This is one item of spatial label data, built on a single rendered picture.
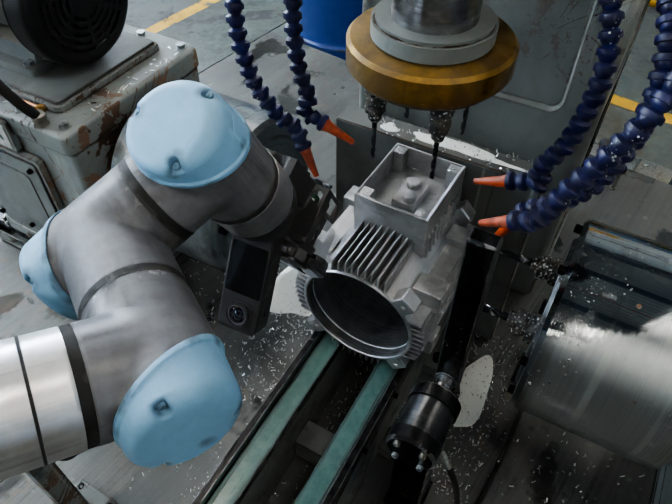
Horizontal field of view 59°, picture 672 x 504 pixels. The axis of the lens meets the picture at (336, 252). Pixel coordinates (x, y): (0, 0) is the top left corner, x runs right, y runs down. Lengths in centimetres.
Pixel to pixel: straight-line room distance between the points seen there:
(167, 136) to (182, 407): 18
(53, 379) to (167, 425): 6
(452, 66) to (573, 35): 26
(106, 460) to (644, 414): 71
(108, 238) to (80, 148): 48
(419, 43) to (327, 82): 101
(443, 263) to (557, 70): 29
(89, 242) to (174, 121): 10
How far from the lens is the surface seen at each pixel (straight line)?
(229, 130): 42
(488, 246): 55
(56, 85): 97
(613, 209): 135
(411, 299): 70
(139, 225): 44
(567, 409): 71
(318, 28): 279
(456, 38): 61
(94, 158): 92
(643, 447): 73
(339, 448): 79
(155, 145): 42
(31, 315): 117
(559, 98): 87
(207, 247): 83
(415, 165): 82
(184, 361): 35
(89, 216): 45
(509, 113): 89
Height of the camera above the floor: 164
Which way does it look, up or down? 47 degrees down
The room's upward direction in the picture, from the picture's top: straight up
